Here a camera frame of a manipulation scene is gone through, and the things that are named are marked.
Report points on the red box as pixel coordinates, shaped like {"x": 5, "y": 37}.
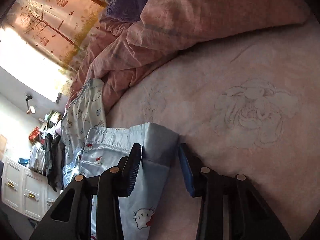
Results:
{"x": 34, "y": 133}

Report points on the white panelled cabinet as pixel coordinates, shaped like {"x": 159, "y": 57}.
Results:
{"x": 22, "y": 195}

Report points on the white cat-print pants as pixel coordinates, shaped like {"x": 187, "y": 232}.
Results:
{"x": 85, "y": 110}

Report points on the pink quilt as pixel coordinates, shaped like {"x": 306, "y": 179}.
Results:
{"x": 175, "y": 30}

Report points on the pink bed sheet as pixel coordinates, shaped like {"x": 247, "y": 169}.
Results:
{"x": 212, "y": 67}

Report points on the bright window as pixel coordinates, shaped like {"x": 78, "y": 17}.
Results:
{"x": 27, "y": 55}

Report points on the pile of hanging clothes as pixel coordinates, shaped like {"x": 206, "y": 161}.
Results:
{"x": 53, "y": 155}

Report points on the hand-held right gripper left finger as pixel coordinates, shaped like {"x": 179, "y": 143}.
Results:
{"x": 133, "y": 172}

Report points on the wall-mounted desk lamp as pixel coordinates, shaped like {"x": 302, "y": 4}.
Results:
{"x": 30, "y": 107}

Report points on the tree-print curtain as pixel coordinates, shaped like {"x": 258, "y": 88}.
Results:
{"x": 55, "y": 20}

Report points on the light blue cat-print pants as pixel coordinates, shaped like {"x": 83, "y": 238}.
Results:
{"x": 155, "y": 155}

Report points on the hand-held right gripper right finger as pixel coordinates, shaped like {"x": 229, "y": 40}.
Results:
{"x": 187, "y": 170}

